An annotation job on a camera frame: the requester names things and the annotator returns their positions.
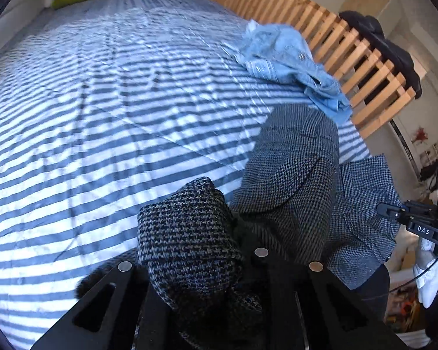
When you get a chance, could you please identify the grey houndstooth trousers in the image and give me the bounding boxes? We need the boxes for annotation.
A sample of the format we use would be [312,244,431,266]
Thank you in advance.
[137,104,404,350]

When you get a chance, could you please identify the red flower decoration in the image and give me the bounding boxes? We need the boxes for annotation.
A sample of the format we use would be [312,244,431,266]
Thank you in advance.
[411,127,430,147]

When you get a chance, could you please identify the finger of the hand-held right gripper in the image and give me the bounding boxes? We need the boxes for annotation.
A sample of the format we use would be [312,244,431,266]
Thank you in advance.
[377,203,409,220]

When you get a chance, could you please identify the black cable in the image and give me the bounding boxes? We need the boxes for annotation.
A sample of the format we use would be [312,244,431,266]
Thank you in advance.
[389,242,438,294]

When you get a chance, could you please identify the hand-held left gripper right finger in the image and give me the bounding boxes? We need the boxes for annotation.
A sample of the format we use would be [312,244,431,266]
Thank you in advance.
[244,247,413,350]

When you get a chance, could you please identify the light blue denim jacket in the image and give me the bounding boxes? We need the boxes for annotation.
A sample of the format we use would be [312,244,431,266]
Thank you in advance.
[226,20,353,125]

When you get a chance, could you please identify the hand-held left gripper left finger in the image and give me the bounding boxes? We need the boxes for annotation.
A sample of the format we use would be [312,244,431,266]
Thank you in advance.
[31,260,179,350]

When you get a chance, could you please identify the person's right hand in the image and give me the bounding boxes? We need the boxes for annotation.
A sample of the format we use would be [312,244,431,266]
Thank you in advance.
[413,239,438,309]

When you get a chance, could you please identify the black jacket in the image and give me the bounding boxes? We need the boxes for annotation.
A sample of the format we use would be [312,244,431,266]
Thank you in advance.
[339,10,423,98]

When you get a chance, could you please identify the blue white striped bedspread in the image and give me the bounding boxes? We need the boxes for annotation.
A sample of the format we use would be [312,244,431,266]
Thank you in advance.
[0,0,373,350]

